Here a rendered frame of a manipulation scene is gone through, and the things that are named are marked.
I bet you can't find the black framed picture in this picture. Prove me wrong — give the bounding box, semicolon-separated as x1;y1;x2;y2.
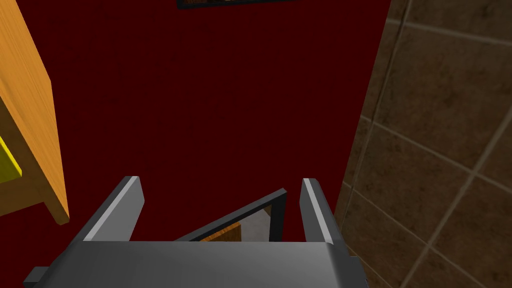
174;187;288;243
176;0;297;10

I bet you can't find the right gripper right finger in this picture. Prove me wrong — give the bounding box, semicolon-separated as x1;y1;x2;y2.
299;177;341;245

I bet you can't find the orange wooden cabinet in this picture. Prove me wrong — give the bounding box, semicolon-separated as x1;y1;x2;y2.
0;0;71;226

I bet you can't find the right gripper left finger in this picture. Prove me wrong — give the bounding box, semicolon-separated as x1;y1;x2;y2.
82;175;145;243

